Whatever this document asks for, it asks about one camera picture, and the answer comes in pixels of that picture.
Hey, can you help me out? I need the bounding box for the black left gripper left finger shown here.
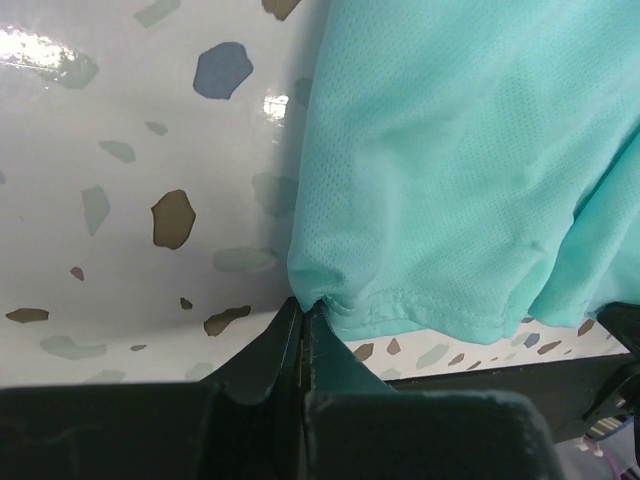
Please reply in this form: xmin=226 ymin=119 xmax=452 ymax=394
xmin=1 ymin=299 xmax=303 ymax=479

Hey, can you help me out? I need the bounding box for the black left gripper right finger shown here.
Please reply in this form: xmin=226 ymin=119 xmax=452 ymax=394
xmin=303 ymin=303 xmax=560 ymax=479

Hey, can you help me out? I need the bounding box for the teal t shirt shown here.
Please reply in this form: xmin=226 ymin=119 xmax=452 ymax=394
xmin=288 ymin=1 xmax=639 ymax=344

